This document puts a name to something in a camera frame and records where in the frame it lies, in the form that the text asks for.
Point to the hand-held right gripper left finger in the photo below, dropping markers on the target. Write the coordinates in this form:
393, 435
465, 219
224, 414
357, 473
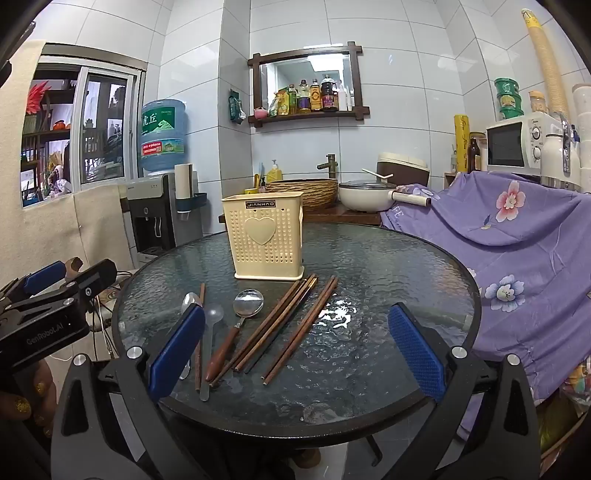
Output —
178, 350

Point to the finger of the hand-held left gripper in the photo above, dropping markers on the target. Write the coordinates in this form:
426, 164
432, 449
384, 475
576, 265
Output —
99, 274
44, 277

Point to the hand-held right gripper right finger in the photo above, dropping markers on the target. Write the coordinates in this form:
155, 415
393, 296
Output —
415, 350

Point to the cream perforated utensil holder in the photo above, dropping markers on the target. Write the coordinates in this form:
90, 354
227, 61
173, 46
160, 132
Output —
263, 249

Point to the person's left hand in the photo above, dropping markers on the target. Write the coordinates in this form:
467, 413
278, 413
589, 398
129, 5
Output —
21, 401

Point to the brown wooden chair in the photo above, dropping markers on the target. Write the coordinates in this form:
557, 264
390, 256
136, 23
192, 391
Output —
74, 266

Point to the clear plastic spoon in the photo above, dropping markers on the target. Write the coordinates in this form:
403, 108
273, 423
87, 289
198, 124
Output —
213, 314

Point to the small metal spoon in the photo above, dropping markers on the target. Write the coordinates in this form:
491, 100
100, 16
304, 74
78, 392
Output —
188, 301

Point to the grey water dispenser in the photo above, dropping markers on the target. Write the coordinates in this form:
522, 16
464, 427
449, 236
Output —
147, 217

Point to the round glass table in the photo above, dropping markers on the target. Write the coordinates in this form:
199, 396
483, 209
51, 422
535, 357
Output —
369, 286

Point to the white paper cup stack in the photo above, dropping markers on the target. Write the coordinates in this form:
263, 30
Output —
183, 180

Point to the sliding window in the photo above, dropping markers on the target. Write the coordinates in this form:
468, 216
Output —
106, 129

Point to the dark wooden counter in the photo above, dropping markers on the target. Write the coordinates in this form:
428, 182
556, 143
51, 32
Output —
341, 216

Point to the purple floral cloth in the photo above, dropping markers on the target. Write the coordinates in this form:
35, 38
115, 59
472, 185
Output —
531, 249

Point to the blue water bottle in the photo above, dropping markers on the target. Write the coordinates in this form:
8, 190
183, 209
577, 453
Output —
164, 134

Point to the white pan with lid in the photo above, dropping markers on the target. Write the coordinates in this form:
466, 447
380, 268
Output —
364, 198

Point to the white rice paddle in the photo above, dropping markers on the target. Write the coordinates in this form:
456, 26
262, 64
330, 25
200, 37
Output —
376, 174

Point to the brown and white rice cooker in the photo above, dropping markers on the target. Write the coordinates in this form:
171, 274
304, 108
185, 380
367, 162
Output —
404, 168

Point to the yellow soap dispenser bottle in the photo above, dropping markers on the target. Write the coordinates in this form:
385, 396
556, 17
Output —
274, 174

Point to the brown glass bottle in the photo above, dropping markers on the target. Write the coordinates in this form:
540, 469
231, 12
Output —
474, 154

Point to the brass faucet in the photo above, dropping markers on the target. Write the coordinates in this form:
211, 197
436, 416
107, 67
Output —
330, 164

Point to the green hanging packet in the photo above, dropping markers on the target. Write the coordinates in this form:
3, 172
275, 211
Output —
235, 106

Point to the yellow roll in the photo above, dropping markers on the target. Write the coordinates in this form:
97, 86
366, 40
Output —
461, 138

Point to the white microwave oven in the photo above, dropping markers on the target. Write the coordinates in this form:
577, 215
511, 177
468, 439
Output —
508, 145

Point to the pink bowl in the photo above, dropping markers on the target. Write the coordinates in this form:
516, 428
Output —
261, 112

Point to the white electric kettle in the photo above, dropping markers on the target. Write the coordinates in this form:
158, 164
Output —
556, 157

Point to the yellow snack packet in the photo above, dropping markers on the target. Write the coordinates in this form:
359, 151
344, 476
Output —
278, 105

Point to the yellow oil bottle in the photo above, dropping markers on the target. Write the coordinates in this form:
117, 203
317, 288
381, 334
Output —
292, 100

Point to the white plastic bottle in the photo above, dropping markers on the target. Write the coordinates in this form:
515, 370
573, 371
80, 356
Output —
344, 98

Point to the dark soy sauce bottle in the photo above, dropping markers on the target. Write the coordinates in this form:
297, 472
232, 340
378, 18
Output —
329, 94

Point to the glass jar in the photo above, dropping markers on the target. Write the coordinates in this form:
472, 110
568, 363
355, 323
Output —
538, 102

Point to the long sleeve of paper cups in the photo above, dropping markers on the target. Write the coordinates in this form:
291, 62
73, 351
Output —
545, 69

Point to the blue-grey wall tray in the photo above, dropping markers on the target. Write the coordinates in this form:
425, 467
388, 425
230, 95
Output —
198, 203

